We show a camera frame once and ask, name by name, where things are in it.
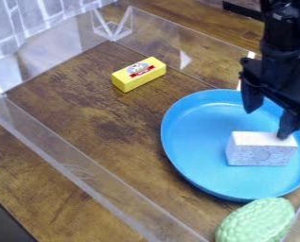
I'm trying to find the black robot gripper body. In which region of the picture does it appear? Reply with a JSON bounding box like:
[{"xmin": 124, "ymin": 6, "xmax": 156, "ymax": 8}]
[{"xmin": 241, "ymin": 0, "xmax": 300, "ymax": 113}]

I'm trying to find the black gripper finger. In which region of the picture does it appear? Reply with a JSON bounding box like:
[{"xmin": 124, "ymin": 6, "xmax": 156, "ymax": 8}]
[
  {"xmin": 277, "ymin": 110, "xmax": 300, "ymax": 140},
  {"xmin": 241, "ymin": 80, "xmax": 265, "ymax": 113}
]

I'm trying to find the white speckled block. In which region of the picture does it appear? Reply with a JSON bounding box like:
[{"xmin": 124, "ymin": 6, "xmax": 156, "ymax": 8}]
[{"xmin": 225, "ymin": 131, "xmax": 297, "ymax": 166}]

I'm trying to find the blue round tray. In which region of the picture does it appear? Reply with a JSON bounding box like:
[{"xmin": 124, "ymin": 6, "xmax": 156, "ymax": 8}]
[{"xmin": 160, "ymin": 90, "xmax": 300, "ymax": 202}]

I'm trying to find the black bar on table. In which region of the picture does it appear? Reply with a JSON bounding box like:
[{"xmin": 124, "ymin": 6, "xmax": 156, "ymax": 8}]
[{"xmin": 221, "ymin": 0, "xmax": 262, "ymax": 21}]

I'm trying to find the yellow toy block with label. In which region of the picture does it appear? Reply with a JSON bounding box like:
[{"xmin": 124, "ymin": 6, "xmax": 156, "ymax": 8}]
[{"xmin": 111, "ymin": 57, "xmax": 166, "ymax": 93}]

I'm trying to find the green bumpy toy vegetable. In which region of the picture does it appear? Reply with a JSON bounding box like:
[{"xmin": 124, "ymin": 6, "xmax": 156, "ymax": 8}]
[{"xmin": 215, "ymin": 198, "xmax": 294, "ymax": 242}]

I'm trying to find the clear acrylic enclosure wall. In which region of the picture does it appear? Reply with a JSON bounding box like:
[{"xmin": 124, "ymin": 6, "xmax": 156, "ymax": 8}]
[{"xmin": 0, "ymin": 0, "xmax": 262, "ymax": 242}]

